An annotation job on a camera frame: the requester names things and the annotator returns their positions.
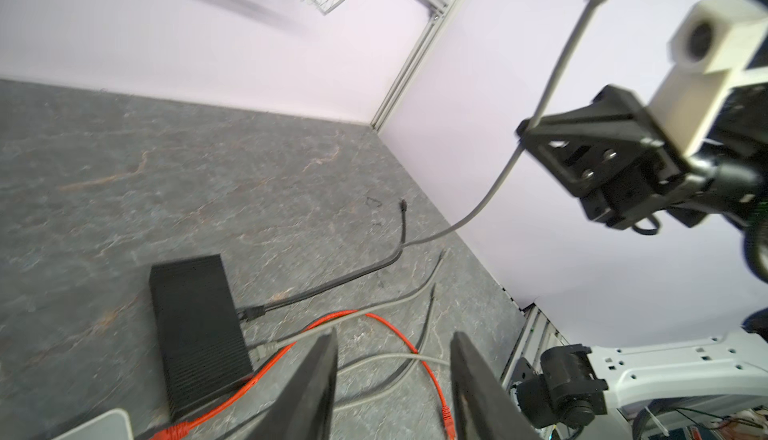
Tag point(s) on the white network switch box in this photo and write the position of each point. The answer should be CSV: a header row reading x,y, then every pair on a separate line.
x,y
114,424

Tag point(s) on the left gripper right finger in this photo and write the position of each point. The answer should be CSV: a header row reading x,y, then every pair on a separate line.
x,y
483,409

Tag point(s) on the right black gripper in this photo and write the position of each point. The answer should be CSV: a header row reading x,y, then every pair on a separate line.
x,y
613,157

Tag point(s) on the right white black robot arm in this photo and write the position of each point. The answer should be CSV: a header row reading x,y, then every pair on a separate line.
x,y
578,383

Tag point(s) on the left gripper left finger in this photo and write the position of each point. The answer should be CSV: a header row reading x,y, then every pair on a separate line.
x,y
304,409

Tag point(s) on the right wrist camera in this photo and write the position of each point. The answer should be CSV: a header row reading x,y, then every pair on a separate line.
x,y
714,51

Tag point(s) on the small black wire clip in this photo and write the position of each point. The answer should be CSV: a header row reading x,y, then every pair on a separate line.
x,y
373,203

